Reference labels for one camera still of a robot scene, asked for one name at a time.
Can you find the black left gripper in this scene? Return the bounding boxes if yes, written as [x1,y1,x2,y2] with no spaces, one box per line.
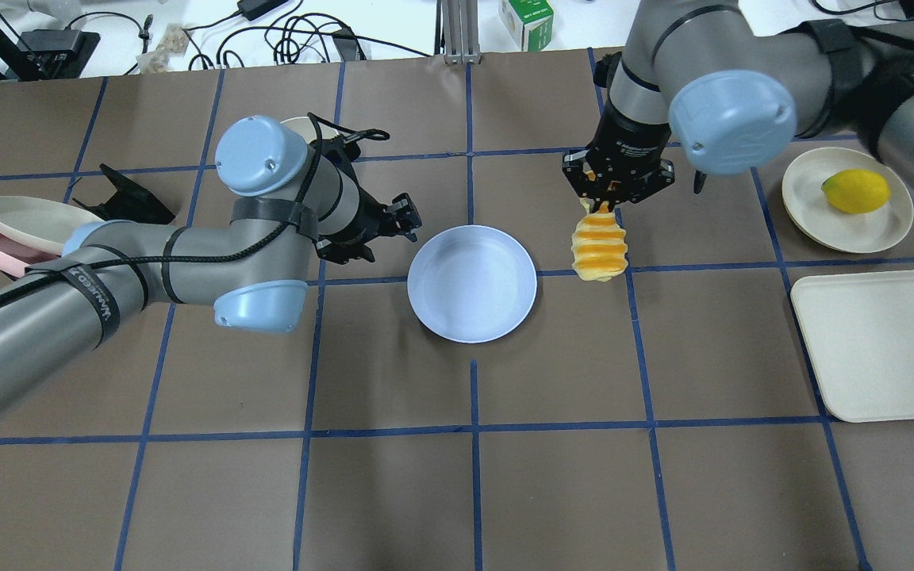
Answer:
[315,193,422,265]

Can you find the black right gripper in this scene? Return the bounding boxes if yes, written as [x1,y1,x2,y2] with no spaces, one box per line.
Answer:
[561,115,675,213]

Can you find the yellow croissant bread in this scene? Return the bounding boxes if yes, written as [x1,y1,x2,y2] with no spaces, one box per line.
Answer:
[570,198,628,282]

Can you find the blue plate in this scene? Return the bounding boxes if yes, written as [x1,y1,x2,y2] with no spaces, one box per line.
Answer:
[406,224,538,344]

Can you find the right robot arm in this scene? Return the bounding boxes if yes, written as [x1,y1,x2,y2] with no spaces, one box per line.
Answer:
[562,1,914,209]

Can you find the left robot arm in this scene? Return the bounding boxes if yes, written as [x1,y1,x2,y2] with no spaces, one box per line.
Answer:
[0,115,422,418]

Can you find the cream round plate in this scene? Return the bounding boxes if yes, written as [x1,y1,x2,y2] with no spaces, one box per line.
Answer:
[782,146,914,254]

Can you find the cream plate in rack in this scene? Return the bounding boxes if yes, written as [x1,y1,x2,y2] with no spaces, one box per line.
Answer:
[0,196,102,255]

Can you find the cream bowl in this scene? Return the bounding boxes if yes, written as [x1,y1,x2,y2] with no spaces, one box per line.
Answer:
[280,116,324,146]

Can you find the green white carton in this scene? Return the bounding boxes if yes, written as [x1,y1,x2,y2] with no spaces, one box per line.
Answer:
[498,1,555,52]

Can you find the yellow lemon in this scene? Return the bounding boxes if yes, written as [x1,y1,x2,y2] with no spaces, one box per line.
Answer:
[820,169,891,216]

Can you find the black dish rack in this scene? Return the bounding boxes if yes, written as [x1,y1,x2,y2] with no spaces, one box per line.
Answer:
[71,163,175,224]

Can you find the white rectangular tray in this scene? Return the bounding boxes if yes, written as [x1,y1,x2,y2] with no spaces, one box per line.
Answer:
[790,270,914,423]

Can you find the aluminium frame post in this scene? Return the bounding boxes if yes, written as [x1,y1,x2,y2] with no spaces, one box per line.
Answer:
[434,1,482,65]

